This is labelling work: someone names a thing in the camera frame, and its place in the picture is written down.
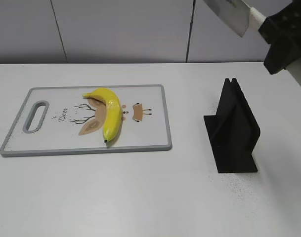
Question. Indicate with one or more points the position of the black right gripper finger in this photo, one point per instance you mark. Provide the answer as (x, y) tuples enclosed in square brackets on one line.
[(282, 31)]

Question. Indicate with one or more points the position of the white handled kitchen knife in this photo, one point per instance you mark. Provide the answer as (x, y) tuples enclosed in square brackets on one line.
[(239, 16)]

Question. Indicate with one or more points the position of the yellow plastic banana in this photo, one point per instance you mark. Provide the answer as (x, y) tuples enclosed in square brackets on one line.
[(113, 119)]

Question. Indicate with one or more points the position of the black knife stand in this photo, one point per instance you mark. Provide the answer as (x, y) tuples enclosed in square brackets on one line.
[(233, 131)]

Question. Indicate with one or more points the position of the grey rimmed white cutting board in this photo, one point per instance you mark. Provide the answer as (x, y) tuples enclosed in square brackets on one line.
[(60, 121)]

